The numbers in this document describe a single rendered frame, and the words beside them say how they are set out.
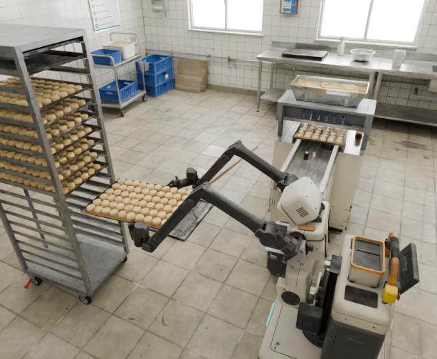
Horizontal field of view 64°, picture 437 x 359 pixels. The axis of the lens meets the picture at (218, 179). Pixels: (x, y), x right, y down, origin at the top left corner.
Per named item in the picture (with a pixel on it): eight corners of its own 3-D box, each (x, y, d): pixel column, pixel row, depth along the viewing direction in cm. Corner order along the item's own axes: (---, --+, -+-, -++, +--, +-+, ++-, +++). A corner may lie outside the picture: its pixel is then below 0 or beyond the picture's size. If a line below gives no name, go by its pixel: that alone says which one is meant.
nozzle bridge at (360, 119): (283, 125, 323) (287, 89, 304) (367, 139, 298) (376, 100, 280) (273, 140, 297) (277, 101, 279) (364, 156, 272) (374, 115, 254)
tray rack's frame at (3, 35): (132, 258, 293) (87, 28, 198) (92, 306, 253) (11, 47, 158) (71, 239, 314) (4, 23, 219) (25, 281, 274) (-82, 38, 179)
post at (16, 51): (93, 293, 252) (20, 45, 161) (90, 297, 250) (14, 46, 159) (90, 293, 253) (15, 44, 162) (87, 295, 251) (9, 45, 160)
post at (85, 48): (129, 252, 288) (85, 28, 197) (127, 254, 285) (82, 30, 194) (126, 251, 289) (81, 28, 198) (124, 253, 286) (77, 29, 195)
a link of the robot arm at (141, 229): (151, 253, 179) (158, 243, 187) (151, 234, 174) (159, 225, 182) (129, 246, 181) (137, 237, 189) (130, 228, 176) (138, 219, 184)
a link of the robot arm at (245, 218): (194, 183, 155) (201, 174, 163) (181, 204, 161) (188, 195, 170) (280, 238, 154) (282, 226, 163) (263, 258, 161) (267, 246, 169)
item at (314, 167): (286, 222, 336) (297, 137, 288) (323, 232, 325) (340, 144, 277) (264, 274, 282) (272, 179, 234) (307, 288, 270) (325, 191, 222)
